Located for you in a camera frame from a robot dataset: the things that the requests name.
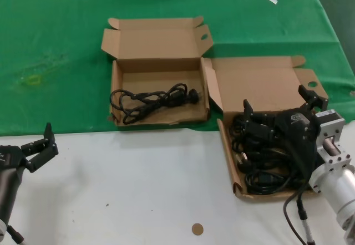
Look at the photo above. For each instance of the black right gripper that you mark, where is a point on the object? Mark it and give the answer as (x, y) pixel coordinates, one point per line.
(298, 134)

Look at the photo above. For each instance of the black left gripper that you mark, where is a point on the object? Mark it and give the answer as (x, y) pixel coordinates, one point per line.
(11, 157)

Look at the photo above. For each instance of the open cardboard box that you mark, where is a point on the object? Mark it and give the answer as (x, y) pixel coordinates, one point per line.
(161, 48)
(260, 84)

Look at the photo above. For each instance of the green table cloth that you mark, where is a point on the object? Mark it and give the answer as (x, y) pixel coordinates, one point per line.
(55, 34)

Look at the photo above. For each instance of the round cardboard disc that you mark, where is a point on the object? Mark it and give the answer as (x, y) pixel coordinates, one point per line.
(197, 229)

